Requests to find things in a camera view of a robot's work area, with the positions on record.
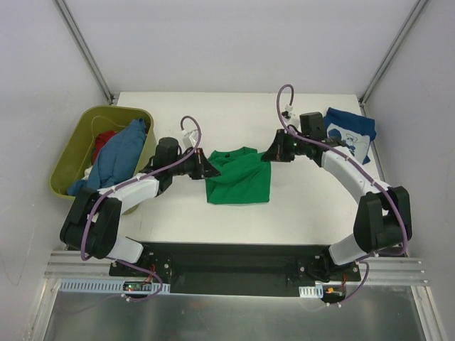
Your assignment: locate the green t shirt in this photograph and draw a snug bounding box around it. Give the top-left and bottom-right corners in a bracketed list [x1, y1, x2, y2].
[205, 146, 272, 205]

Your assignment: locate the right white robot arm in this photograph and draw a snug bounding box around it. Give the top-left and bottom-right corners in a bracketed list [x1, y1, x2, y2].
[262, 112, 412, 281]

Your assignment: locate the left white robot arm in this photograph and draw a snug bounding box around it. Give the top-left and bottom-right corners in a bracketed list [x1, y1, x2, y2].
[60, 137, 220, 276]

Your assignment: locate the folded navy printed t shirt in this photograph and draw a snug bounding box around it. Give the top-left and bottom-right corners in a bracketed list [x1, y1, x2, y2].
[324, 107, 376, 165]

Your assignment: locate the teal blue t shirt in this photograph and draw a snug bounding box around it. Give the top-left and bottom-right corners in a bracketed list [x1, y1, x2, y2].
[67, 119, 147, 196]

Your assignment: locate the red t shirt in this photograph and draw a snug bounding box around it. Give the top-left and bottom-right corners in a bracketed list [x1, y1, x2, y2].
[92, 131, 117, 163]

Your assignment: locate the white garment in bin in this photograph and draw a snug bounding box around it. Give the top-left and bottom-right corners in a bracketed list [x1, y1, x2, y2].
[82, 166, 92, 180]

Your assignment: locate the olive green plastic bin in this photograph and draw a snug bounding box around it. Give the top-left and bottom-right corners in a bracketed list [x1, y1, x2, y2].
[49, 105, 157, 202]

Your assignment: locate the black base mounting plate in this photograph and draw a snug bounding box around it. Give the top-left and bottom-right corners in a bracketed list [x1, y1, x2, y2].
[109, 242, 360, 297]

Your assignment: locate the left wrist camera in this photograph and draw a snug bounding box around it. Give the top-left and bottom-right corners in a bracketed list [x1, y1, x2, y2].
[181, 129, 199, 148]

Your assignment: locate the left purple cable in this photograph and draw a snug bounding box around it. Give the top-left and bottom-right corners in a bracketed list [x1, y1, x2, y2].
[65, 116, 204, 314]

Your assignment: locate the right slotted cable duct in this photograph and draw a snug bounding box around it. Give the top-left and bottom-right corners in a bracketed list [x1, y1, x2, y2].
[299, 285, 323, 299]

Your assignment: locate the slotted cable duct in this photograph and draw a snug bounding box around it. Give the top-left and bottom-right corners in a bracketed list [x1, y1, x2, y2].
[60, 279, 171, 295]
[299, 285, 323, 299]

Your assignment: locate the right frame post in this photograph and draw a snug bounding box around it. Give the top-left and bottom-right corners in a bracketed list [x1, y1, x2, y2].
[358, 0, 431, 108]

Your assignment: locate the frame post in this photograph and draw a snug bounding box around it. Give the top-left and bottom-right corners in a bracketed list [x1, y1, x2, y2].
[53, 0, 115, 104]
[358, 0, 431, 108]

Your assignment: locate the aluminium extrusion rail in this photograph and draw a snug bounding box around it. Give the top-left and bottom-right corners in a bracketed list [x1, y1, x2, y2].
[43, 251, 430, 286]

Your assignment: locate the left slotted cable duct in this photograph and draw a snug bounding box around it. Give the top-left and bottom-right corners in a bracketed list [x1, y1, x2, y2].
[60, 279, 171, 295]

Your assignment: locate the left frame post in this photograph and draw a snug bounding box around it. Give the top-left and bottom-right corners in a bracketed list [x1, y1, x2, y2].
[53, 0, 115, 104]

